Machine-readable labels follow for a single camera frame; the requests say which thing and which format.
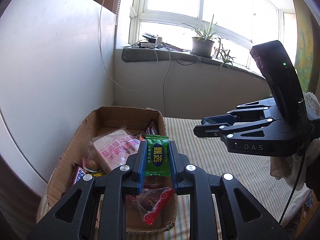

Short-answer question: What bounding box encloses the small potted plant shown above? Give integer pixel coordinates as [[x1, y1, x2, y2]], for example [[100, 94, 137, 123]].
[[216, 38, 234, 70]]

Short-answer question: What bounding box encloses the white gloved right hand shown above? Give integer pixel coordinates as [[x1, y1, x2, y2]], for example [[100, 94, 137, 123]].
[[269, 90, 320, 188]]

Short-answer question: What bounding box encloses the potted plant dark pot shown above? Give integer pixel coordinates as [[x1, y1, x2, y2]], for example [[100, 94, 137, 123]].
[[181, 15, 223, 59]]

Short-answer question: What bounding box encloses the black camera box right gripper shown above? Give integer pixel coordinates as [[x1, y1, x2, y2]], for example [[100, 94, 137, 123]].
[[250, 40, 308, 132]]

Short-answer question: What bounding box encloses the striped table cloth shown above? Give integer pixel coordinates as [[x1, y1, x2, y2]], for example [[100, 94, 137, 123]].
[[164, 118, 311, 226]]

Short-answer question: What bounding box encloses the brown cardboard box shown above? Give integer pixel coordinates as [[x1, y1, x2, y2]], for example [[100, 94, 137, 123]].
[[37, 106, 177, 234]]

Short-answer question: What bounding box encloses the brown round jelly cup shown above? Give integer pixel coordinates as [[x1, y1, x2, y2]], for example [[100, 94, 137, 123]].
[[82, 157, 101, 173]]

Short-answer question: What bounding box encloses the white power adapter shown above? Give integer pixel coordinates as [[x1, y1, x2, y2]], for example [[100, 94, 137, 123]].
[[139, 33, 162, 48]]

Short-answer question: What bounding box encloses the dark cookie bag red trim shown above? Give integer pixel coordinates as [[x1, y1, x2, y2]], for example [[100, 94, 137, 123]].
[[125, 187, 174, 225]]

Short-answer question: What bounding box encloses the white cable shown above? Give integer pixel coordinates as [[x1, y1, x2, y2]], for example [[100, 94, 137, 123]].
[[98, 0, 151, 93]]

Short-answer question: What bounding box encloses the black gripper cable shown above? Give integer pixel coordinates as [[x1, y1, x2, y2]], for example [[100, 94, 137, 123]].
[[278, 127, 316, 225]]

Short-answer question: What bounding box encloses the packaged toast bread slice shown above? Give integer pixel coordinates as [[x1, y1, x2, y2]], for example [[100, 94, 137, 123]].
[[88, 128, 140, 173]]

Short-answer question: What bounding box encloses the snickers bar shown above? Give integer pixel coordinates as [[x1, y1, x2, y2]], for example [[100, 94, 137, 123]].
[[68, 163, 87, 189]]

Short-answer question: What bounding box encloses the dark window sill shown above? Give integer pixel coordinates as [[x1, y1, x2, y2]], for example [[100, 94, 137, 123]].
[[121, 47, 265, 80]]

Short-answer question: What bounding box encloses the black snack wrapper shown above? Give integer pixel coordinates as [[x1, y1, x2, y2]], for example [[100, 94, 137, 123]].
[[145, 120, 159, 136]]

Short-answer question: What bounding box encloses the green candy packet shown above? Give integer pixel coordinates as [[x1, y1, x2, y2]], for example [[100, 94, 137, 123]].
[[145, 135, 171, 177]]

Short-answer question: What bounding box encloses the white cabinet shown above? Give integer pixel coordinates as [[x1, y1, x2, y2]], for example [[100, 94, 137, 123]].
[[1, 0, 116, 196]]

